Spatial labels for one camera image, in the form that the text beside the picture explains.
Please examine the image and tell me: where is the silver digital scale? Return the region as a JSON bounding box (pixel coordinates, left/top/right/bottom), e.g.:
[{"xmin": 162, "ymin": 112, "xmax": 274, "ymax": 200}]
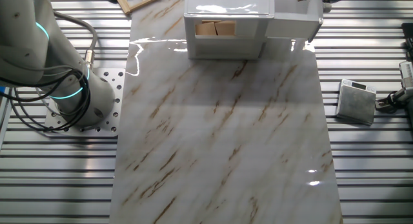
[{"xmin": 334, "ymin": 77, "xmax": 378, "ymax": 127}]

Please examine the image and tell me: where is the marble pattern board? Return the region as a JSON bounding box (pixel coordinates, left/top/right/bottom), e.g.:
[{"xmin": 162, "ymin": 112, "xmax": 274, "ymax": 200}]
[{"xmin": 108, "ymin": 0, "xmax": 345, "ymax": 224}]

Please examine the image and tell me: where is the small silver camera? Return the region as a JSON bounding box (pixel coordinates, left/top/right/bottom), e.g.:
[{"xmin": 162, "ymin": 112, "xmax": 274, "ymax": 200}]
[{"xmin": 374, "ymin": 60, "xmax": 413, "ymax": 114}]

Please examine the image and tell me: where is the wooden block in cabinet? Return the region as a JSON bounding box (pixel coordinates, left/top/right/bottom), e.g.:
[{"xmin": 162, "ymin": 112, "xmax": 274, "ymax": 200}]
[
  {"xmin": 195, "ymin": 21, "xmax": 217, "ymax": 36},
  {"xmin": 214, "ymin": 20, "xmax": 236, "ymax": 36}
]

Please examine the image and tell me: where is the white mini cabinet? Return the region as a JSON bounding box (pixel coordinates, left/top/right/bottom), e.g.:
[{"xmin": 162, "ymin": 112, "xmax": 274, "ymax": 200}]
[{"xmin": 183, "ymin": 0, "xmax": 276, "ymax": 61}]

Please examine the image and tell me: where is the grey cable with connector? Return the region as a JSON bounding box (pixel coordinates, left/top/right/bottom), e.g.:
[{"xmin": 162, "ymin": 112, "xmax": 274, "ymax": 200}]
[{"xmin": 53, "ymin": 11, "xmax": 99, "ymax": 72}]

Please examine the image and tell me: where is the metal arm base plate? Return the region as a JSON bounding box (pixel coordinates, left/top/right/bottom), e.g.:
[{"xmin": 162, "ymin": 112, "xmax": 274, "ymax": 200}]
[{"xmin": 43, "ymin": 68, "xmax": 126, "ymax": 138}]

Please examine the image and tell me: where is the wooden window frame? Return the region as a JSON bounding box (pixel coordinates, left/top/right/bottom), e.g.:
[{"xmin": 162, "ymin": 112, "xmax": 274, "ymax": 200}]
[{"xmin": 112, "ymin": 0, "xmax": 164, "ymax": 15}]

